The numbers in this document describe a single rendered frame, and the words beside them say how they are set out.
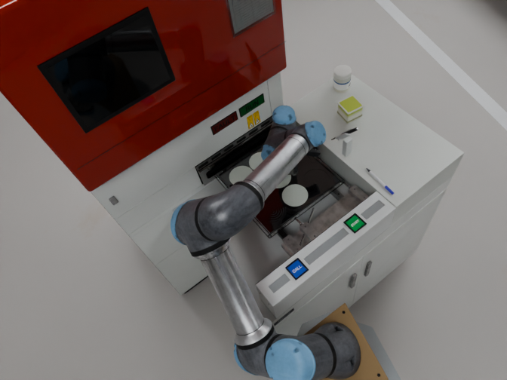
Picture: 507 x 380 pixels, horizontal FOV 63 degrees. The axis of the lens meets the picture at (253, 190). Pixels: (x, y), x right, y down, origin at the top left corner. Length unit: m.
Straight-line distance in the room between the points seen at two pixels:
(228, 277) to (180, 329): 1.35
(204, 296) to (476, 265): 1.51
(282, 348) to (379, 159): 0.83
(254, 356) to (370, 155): 0.85
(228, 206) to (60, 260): 2.04
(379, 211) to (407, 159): 0.25
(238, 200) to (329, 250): 0.53
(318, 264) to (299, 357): 0.41
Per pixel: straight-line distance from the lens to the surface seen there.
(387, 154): 1.64
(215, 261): 1.09
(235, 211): 0.98
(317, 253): 1.42
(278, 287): 1.38
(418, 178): 1.60
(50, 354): 2.72
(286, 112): 1.36
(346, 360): 1.21
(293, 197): 1.59
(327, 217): 1.57
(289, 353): 1.10
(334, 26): 3.79
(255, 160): 1.71
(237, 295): 1.13
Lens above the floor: 2.26
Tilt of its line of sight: 57 degrees down
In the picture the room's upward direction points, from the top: 14 degrees counter-clockwise
